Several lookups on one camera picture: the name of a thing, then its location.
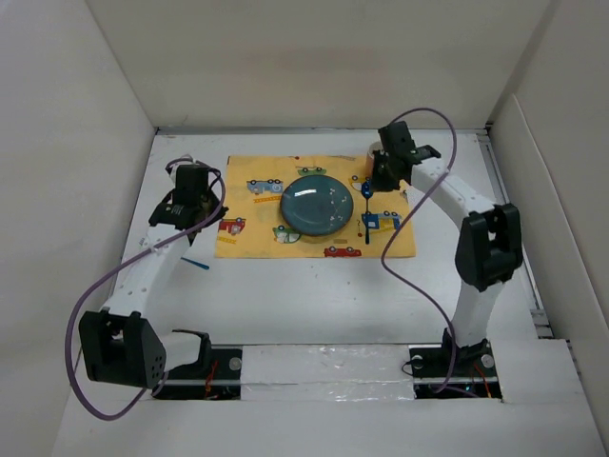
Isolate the blue metal spoon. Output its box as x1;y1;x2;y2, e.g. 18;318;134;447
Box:
361;177;372;245

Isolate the pink ceramic mug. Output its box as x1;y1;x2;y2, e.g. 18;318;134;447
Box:
365;141;387;181

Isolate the yellow cartoon print placemat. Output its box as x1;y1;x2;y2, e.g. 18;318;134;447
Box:
216;155;416;259

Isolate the teal ceramic plate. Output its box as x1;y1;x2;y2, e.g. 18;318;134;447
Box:
280;175;354;237

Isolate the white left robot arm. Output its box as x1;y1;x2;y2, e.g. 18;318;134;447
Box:
78;159;227;388

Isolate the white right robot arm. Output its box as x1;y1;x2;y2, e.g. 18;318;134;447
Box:
369;121;523;375

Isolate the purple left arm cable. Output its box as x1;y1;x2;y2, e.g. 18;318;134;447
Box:
65;158;226;423

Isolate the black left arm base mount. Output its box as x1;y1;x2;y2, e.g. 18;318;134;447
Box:
151;329;243;401

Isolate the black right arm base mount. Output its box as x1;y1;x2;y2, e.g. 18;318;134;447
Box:
401;329;502;400

